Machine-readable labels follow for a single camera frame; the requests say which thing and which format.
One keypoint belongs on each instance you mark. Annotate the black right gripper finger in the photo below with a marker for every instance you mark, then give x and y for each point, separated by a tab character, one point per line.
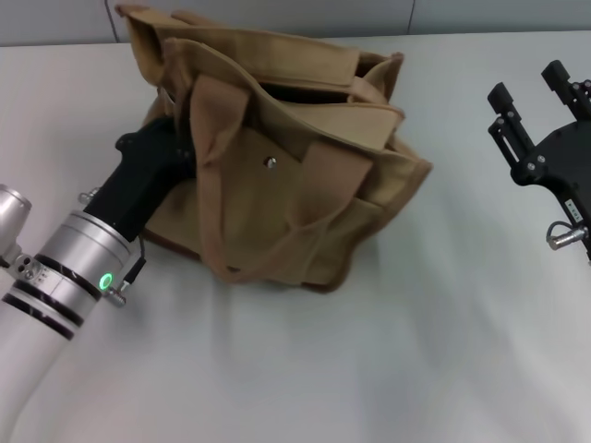
503	99
556	76

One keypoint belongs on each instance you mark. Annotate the left gripper silver connector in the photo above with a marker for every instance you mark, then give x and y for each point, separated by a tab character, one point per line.
88	196

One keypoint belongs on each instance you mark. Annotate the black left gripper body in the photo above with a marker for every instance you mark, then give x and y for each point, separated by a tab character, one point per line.
138	175

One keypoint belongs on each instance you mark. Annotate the khaki canvas food bag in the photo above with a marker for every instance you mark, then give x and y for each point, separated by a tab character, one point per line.
286	207

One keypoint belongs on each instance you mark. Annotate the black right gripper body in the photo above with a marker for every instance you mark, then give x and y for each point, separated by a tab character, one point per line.
568	161

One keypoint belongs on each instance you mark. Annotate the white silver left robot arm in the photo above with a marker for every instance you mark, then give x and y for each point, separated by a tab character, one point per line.
83	258

